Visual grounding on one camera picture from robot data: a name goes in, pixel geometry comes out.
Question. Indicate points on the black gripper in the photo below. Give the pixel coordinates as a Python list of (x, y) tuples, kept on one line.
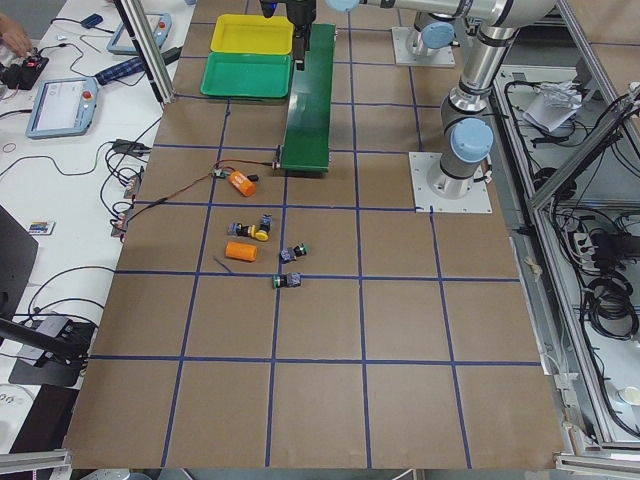
[(300, 15)]

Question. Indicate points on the orange cylinder with 4680 print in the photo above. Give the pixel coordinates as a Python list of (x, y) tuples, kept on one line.
[(242, 183)]

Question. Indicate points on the yellow push button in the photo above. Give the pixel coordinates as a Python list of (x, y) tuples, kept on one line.
[(264, 225), (248, 231)]

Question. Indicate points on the green push button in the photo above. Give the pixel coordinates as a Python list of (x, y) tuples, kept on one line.
[(293, 253), (286, 280)]

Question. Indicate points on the plain orange cylinder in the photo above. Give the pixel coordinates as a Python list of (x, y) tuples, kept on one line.
[(241, 251)]

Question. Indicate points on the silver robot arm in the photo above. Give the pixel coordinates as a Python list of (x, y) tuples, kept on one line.
[(427, 42), (469, 138)]

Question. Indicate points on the person's hand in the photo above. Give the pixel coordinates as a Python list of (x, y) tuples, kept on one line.
[(14, 36)]

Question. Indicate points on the green plastic tray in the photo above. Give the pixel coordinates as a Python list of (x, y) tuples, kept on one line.
[(246, 76)]

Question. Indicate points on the yellow plastic tray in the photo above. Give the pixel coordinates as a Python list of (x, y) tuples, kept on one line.
[(252, 34)]

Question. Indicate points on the green conveyor belt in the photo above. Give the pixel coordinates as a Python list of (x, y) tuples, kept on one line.
[(305, 147)]

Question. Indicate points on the black power adapter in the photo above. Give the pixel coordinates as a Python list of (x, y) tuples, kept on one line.
[(171, 55)]

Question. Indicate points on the small green circuit board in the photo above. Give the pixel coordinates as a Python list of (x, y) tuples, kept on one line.
[(220, 173)]

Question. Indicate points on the blue plaid folded umbrella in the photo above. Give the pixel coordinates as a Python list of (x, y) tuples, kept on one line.
[(119, 71)]

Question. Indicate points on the teach pendant near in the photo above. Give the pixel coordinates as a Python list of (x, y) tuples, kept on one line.
[(63, 108)]

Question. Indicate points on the crumpled white paper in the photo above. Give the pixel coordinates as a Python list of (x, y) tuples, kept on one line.
[(554, 104)]

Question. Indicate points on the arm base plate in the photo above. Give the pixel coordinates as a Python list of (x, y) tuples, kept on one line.
[(435, 192), (410, 50)]

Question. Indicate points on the aluminium frame post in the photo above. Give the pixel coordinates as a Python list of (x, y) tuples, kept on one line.
[(135, 22)]

